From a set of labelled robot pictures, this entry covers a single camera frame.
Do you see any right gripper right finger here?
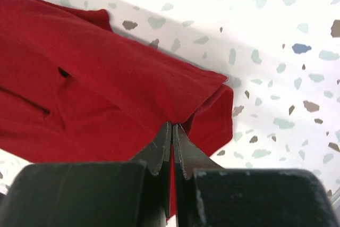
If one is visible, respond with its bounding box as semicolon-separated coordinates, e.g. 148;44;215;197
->
172;125;339;227

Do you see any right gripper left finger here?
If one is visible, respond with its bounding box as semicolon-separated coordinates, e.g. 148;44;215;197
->
1;123;172;226

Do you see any red t shirt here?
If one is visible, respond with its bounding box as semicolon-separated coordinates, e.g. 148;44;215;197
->
0;0;234;218

